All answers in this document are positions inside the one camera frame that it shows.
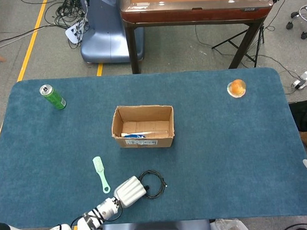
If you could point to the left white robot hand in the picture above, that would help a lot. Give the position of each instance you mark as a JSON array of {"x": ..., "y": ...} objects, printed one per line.
[{"x": 130, "y": 191}]

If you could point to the blue snack packet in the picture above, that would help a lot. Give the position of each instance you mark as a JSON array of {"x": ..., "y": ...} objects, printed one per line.
[{"x": 135, "y": 136}]

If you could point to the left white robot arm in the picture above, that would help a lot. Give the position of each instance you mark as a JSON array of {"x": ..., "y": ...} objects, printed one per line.
[{"x": 104, "y": 211}]

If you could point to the open cardboard box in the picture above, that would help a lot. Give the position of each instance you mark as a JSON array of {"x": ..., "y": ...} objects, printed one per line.
[{"x": 144, "y": 143}]

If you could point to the clear plastic bag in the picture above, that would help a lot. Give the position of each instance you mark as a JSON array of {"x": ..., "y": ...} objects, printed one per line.
[{"x": 229, "y": 227}]

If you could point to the mint green plastic brush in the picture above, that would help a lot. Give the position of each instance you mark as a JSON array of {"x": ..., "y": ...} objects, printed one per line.
[{"x": 97, "y": 164}]

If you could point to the person in black clothes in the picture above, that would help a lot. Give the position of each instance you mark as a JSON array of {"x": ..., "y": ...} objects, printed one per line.
[{"x": 306, "y": 113}]

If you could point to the white and grey power strip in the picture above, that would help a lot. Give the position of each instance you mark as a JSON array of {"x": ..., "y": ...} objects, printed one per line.
[{"x": 301, "y": 83}]

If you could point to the blue felt table mat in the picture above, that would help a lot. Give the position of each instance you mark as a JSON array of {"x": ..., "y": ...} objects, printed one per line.
[{"x": 208, "y": 143}]

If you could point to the orange fruit jelly cup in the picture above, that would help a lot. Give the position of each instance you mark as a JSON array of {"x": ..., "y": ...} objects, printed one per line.
[{"x": 237, "y": 88}]

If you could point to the green drink can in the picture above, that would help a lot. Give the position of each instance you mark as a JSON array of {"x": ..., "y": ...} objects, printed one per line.
[{"x": 54, "y": 99}]

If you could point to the black tripod stand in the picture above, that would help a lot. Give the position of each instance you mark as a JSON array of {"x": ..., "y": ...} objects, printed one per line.
[{"x": 261, "y": 34}]

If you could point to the chrome stool with casters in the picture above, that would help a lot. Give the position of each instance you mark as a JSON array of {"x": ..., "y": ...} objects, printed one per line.
[{"x": 305, "y": 11}]

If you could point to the white power strip with plugs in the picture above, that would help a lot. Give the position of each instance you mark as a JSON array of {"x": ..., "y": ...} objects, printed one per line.
[{"x": 72, "y": 34}]

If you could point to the brown mahjong table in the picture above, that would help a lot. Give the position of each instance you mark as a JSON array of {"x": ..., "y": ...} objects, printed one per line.
[{"x": 190, "y": 15}]

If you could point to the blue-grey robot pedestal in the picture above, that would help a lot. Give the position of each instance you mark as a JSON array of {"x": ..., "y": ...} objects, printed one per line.
[{"x": 106, "y": 33}]

